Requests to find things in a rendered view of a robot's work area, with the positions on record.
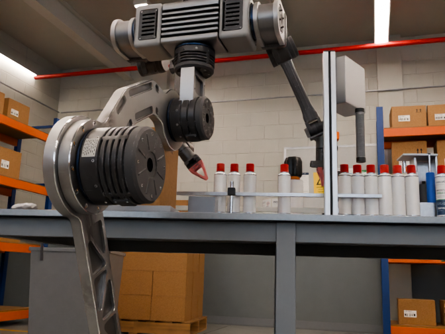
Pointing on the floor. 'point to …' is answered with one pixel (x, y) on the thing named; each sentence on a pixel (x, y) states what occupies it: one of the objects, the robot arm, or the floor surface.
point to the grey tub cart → (61, 291)
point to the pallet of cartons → (162, 292)
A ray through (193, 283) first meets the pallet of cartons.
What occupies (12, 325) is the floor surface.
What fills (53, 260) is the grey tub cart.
